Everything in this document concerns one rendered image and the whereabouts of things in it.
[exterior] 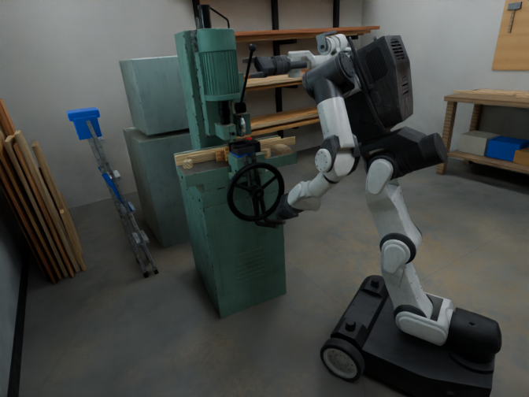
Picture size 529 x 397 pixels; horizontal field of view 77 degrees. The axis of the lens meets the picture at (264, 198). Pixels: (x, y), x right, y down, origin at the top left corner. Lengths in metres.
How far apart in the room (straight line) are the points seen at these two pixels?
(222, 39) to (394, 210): 1.04
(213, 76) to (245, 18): 2.81
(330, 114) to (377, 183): 0.39
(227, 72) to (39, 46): 2.48
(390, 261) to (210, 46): 1.21
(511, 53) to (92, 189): 4.59
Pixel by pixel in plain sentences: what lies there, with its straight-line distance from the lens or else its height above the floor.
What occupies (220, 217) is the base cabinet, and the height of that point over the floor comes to 0.64.
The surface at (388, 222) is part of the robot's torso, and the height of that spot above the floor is 0.73.
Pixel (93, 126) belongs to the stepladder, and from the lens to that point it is 2.16.
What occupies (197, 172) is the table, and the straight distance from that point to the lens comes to 1.59.
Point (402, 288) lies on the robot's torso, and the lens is 1.60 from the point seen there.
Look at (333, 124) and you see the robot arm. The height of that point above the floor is 1.18.
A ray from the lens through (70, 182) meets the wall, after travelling 4.01.
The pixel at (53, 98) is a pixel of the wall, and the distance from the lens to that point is 3.86.
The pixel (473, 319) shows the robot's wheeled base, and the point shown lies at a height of 0.36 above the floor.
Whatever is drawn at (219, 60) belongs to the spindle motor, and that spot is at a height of 1.38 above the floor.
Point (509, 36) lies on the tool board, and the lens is 4.45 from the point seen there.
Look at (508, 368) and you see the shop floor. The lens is 2.04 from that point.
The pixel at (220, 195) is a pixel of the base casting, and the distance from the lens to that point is 1.66.
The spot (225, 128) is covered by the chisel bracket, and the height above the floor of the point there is 1.06.
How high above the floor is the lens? 1.41
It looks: 24 degrees down
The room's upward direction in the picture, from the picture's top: 4 degrees counter-clockwise
